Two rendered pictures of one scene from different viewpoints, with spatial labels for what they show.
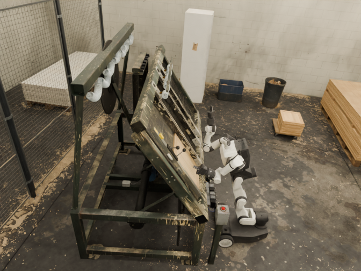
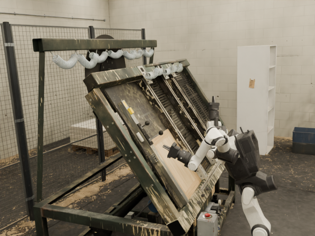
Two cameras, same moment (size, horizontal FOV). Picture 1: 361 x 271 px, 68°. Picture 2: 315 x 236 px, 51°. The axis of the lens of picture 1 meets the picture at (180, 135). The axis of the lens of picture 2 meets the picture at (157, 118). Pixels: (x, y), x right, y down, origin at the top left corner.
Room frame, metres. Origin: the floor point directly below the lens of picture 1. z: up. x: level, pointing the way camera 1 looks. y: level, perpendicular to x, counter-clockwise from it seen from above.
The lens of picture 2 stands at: (-0.14, -1.07, 2.09)
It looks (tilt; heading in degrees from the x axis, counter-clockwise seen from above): 12 degrees down; 25
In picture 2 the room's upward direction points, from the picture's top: 3 degrees counter-clockwise
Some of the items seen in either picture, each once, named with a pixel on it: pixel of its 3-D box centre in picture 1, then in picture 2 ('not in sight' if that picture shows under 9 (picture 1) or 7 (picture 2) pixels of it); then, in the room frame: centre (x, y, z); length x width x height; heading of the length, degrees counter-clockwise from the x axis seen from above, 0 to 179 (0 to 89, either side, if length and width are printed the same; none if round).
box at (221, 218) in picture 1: (221, 214); (207, 228); (1.88, -0.49, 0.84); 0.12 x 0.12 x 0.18; 1
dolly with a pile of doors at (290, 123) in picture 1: (287, 123); not in sight; (5.06, -2.25, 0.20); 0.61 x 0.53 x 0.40; 173
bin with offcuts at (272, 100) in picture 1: (272, 92); not in sight; (6.36, -2.22, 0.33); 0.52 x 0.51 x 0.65; 173
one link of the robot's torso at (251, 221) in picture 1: (246, 216); not in sight; (2.38, -0.93, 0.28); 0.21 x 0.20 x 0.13; 91
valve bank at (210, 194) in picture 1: (210, 193); (213, 216); (2.32, -0.41, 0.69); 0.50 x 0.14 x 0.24; 1
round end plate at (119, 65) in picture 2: (112, 78); (109, 73); (2.79, 0.80, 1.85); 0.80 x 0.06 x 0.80; 1
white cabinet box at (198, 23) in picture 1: (195, 58); (256, 99); (6.42, -0.21, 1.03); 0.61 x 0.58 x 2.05; 173
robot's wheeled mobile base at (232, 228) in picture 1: (242, 220); not in sight; (2.38, -0.90, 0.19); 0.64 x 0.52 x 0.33; 91
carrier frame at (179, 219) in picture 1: (150, 173); (156, 202); (2.90, 0.39, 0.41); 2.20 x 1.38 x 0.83; 1
